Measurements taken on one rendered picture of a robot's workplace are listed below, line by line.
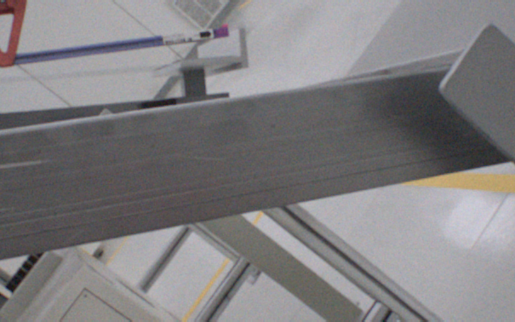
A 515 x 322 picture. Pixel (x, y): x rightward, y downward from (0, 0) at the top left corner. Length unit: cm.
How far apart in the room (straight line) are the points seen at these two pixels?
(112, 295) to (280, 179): 149
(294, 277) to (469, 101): 108
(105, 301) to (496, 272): 89
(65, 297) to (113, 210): 148
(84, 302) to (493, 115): 154
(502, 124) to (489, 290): 124
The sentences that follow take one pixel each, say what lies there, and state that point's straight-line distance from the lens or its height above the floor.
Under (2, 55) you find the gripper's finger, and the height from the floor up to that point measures 98.
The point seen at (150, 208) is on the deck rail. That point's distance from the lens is 39.
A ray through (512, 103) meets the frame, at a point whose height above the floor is 72.
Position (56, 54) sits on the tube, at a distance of 88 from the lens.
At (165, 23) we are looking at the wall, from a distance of 876.
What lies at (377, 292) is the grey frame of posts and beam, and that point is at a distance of 124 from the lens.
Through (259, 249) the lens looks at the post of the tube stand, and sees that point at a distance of 143.
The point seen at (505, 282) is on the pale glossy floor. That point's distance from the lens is 163.
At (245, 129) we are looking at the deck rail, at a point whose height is 82.
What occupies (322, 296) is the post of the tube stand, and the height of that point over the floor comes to 29.
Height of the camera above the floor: 90
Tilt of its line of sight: 14 degrees down
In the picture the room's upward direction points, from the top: 51 degrees counter-clockwise
